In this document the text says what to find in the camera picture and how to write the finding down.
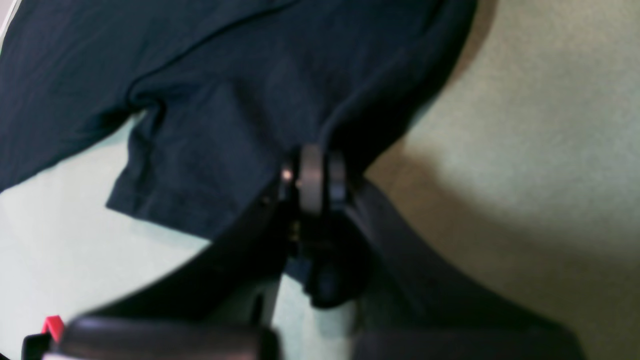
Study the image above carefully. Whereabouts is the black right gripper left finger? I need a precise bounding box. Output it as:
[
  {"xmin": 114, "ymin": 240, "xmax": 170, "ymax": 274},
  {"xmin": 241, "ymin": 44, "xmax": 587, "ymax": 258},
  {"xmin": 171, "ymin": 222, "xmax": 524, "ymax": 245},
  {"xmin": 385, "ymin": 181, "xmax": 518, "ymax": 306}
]
[{"xmin": 80, "ymin": 145, "xmax": 326, "ymax": 325}]

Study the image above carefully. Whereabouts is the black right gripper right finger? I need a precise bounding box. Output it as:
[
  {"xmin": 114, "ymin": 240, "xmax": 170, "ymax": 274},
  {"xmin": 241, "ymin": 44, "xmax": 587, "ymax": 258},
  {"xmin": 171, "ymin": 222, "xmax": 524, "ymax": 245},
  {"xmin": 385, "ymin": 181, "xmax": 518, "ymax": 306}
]
[{"xmin": 325, "ymin": 152, "xmax": 564, "ymax": 333}]

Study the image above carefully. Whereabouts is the black T-shirt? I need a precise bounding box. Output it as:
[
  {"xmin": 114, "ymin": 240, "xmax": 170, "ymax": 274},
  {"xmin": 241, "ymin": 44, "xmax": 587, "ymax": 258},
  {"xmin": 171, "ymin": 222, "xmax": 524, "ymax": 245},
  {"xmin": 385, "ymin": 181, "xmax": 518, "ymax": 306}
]
[{"xmin": 0, "ymin": 0, "xmax": 478, "ymax": 240}]

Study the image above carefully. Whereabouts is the light green table cloth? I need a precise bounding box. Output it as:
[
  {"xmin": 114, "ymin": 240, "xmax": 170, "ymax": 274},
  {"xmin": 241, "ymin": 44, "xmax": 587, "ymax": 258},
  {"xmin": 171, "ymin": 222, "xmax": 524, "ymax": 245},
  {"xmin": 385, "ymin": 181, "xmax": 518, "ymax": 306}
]
[{"xmin": 1, "ymin": 0, "xmax": 640, "ymax": 360}]

